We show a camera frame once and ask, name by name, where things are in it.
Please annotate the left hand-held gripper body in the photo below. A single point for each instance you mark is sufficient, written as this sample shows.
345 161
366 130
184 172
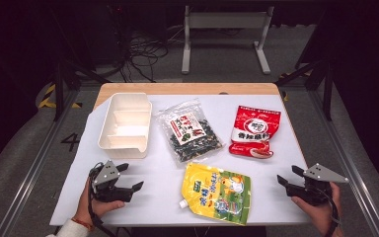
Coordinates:
107 184

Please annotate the black metal stand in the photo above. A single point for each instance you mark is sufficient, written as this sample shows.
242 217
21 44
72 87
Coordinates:
327 89
59 89

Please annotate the yellow black hazard tape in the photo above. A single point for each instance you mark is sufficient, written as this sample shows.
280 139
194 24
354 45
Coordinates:
47 98

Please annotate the clear dried seaweed packet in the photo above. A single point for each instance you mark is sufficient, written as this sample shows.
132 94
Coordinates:
189 133

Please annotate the aluminium floor rail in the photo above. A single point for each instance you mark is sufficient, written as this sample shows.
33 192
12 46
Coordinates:
29 171
348 158

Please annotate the white metal desk frame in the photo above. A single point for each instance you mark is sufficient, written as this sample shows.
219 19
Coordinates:
223 20

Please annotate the white divided plastic box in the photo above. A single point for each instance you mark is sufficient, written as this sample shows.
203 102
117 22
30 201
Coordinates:
125 130

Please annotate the person's left hand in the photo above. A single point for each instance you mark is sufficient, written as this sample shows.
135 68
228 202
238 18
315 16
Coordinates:
95 207

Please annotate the red white snack packet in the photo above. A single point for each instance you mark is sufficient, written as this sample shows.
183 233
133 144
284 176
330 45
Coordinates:
255 131

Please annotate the person's right hand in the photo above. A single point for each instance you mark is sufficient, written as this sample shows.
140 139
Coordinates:
319 215

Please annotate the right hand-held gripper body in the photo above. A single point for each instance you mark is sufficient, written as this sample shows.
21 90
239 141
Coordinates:
312 186

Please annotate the yellow green seasoning pouch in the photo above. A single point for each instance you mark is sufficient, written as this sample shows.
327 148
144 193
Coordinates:
217 194

